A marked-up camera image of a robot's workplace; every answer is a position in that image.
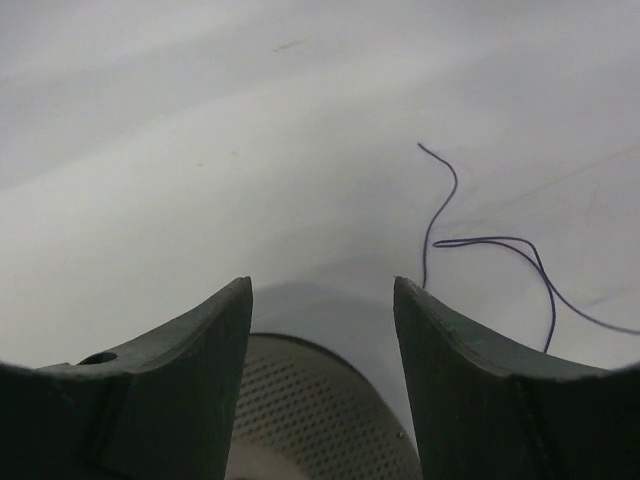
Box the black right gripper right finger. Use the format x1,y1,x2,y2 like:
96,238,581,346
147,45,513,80
393,277,639,479

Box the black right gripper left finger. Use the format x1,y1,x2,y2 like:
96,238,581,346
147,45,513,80
1,277,253,479

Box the thin purple wire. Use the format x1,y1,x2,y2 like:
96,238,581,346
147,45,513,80
417,142,640,354

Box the dark perforated cable spool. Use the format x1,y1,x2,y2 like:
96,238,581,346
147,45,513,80
225,334,422,480

